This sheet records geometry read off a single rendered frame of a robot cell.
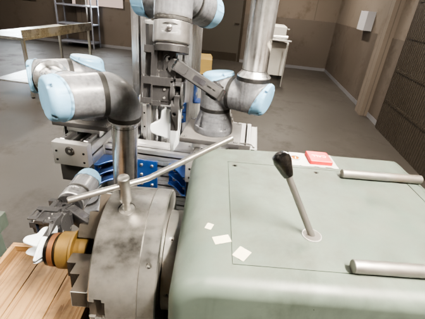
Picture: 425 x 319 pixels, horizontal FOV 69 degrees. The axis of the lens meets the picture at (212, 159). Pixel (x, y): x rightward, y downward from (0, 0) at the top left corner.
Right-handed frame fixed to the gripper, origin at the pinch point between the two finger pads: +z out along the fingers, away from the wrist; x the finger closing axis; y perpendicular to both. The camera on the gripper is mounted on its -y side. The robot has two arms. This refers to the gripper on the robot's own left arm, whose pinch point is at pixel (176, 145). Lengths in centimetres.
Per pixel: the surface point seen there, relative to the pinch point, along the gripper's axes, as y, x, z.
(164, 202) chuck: 1.2, 4.7, 11.4
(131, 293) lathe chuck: 4.7, 16.0, 25.0
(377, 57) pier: -269, -463, -80
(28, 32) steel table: 265, -408, -63
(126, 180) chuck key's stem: 7.4, 11.3, 5.1
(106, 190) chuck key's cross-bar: 10.8, 11.8, 7.0
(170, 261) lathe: -1.4, 10.1, 21.5
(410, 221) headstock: -49, 7, 10
